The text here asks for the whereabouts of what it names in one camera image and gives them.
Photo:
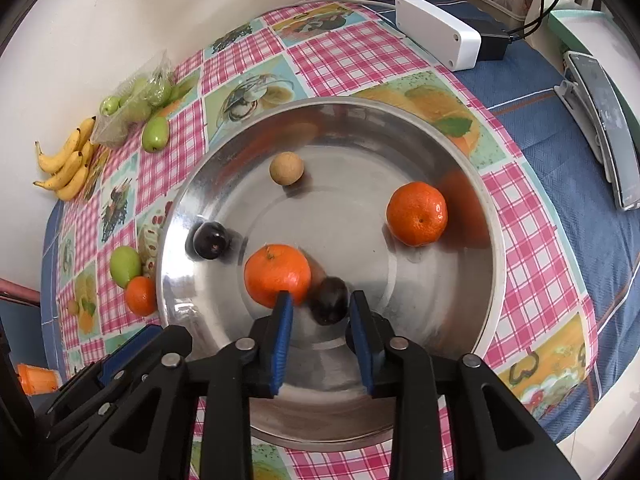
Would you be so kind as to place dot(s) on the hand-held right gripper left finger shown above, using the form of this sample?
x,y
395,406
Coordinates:
x,y
280,345

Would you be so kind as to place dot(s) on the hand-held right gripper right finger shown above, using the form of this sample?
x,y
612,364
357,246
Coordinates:
x,y
362,345

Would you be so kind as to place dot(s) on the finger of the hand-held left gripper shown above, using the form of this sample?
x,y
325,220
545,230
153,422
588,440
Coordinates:
x,y
127,352

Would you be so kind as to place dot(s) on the dark plum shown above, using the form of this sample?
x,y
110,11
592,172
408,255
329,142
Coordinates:
x,y
209,240
329,300

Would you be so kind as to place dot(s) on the orange tangerine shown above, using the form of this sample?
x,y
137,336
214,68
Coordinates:
x,y
141,296
277,275
417,213

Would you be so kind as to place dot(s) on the round brown longan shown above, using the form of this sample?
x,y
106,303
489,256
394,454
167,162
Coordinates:
x,y
74,306
286,169

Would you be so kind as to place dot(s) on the large green jujube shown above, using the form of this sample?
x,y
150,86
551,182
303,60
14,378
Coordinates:
x,y
155,133
125,265

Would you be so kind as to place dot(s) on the round metal plate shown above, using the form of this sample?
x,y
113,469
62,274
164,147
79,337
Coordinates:
x,y
350,185

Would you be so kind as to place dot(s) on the orange plastic cup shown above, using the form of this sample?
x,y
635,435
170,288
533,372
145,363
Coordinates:
x,y
37,379

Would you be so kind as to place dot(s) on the pink board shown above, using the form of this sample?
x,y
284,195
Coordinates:
x,y
17,292

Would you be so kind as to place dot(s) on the pink plaid printed tablecloth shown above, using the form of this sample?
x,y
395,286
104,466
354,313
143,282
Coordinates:
x,y
530,260

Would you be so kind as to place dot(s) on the yellow banana bunch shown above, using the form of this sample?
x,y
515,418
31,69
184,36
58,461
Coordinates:
x,y
67,170

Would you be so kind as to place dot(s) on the clear plastic jujube tray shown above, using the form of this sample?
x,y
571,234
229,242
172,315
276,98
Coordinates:
x,y
125,115

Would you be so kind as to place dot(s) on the pile of wrapped jujubes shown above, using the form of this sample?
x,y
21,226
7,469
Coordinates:
x,y
145,97

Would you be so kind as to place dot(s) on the checkered fruit-print tablecloth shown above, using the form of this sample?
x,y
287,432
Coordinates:
x,y
565,160

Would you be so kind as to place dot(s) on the white plastic box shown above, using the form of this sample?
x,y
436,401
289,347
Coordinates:
x,y
435,30

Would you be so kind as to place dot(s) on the grey tablet on stand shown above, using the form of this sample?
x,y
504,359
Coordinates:
x,y
575,95

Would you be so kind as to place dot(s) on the black power adapter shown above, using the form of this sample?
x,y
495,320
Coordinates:
x,y
490,40

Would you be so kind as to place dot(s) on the smartphone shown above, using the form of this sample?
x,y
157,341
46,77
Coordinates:
x,y
607,120

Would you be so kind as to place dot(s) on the pale green box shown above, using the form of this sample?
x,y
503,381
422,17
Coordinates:
x,y
585,25

